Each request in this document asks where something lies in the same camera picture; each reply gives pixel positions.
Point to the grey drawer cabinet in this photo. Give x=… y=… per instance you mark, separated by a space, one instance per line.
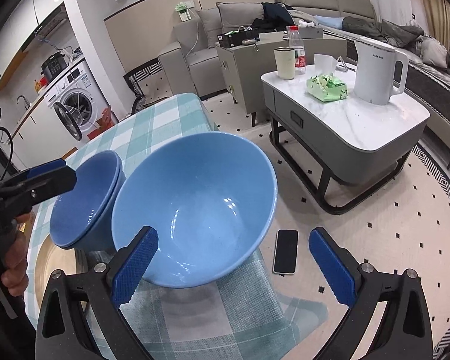
x=242 y=68

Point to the person left hand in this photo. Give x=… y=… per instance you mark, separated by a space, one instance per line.
x=15 y=278

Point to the white electric kettle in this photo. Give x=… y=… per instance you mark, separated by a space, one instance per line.
x=376 y=69

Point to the beige tumbler cup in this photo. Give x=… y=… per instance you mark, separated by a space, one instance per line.
x=285 y=62

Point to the red cardboard box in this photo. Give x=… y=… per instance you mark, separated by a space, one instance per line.
x=104 y=123

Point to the range hood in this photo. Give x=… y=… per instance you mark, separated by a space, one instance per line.
x=54 y=20

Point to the teal checked tablecloth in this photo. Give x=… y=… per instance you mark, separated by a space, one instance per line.
x=239 y=316

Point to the light blue ribbed bowl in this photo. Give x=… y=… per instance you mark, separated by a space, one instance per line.
x=210 y=196

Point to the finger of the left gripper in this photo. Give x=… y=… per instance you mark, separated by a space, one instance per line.
x=50 y=184
x=45 y=167

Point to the white washing machine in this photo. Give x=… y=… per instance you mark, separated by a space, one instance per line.
x=77 y=100

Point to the green tissue pack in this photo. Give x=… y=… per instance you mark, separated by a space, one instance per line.
x=324 y=85

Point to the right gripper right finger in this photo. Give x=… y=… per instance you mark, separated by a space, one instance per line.
x=404 y=330

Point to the marble coffee table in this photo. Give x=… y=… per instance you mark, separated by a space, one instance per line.
x=355 y=142

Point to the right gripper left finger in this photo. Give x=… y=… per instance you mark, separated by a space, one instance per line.
x=63 y=331

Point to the black smartphone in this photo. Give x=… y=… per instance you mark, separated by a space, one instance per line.
x=285 y=252

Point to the plastic water bottle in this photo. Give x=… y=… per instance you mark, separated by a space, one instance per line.
x=296 y=43

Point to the grey sofa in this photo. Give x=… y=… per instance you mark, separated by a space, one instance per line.
x=191 y=63

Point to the beige plate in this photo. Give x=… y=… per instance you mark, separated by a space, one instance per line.
x=50 y=258

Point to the white kitchen base cabinets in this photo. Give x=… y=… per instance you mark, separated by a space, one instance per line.
x=42 y=138

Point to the large dark blue bowl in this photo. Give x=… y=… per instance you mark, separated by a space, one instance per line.
x=80 y=218

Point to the black pressure cooker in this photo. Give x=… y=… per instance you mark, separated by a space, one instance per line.
x=53 y=66

